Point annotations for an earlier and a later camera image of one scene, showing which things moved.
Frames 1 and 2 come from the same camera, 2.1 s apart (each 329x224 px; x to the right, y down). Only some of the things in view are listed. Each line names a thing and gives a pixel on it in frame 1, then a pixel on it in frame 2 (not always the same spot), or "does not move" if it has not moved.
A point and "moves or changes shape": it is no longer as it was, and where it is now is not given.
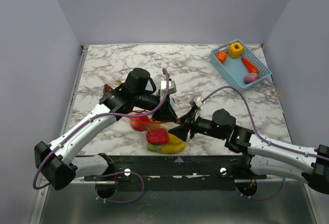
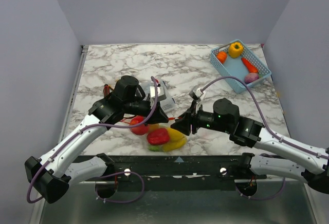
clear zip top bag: x=156 y=136 does not move
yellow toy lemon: x=169 y=149 moves or changes shape
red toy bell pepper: x=157 y=136 does not move
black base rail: x=177 y=173 does not move
